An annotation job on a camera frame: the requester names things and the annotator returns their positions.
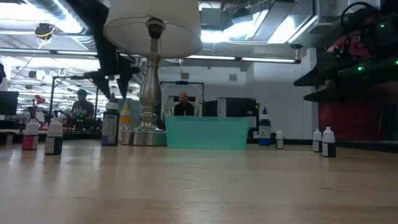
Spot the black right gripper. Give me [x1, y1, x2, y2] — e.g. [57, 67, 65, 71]
[294, 12, 398, 103]

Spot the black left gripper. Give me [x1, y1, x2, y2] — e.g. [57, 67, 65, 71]
[81, 12, 141, 99]

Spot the yellow food colouring bottle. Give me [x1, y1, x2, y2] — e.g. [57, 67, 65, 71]
[119, 101, 133, 138]

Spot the purple food colouring bottle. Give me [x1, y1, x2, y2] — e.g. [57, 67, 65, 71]
[101, 92, 121, 147]

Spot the small dark-label dropper bottle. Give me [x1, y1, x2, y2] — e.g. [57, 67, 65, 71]
[312, 128, 323, 153]
[275, 129, 285, 150]
[44, 116, 64, 156]
[322, 126, 337, 158]

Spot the blue food colouring bottle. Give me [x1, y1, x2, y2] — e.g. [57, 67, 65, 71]
[258, 107, 272, 146]

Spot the small pink-label dropper bottle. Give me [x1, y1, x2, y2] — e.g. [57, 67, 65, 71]
[21, 118, 40, 151]

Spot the teal translucent plastic bin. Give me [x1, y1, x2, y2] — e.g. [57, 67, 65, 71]
[164, 116, 250, 151]

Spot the grey tarp cover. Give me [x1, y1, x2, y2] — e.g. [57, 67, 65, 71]
[126, 98, 144, 125]

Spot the silver table lamp white shade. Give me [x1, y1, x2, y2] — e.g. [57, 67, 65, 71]
[103, 0, 203, 146]

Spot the person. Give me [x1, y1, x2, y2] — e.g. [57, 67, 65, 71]
[70, 89, 95, 130]
[173, 90, 196, 117]
[317, 32, 384, 141]

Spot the long ceiling light fixture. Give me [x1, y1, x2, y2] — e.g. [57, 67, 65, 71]
[183, 55, 302, 65]
[0, 48, 99, 57]

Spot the black computer monitor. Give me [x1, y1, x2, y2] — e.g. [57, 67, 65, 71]
[0, 91, 20, 116]

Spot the black gantry frame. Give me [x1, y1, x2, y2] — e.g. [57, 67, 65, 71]
[159, 80, 205, 118]
[49, 74, 101, 125]

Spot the black ceiling cable reel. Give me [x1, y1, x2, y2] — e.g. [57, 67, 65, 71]
[34, 23, 57, 41]

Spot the black monitor with white frame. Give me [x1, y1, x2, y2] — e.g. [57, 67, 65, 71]
[217, 96, 259, 118]

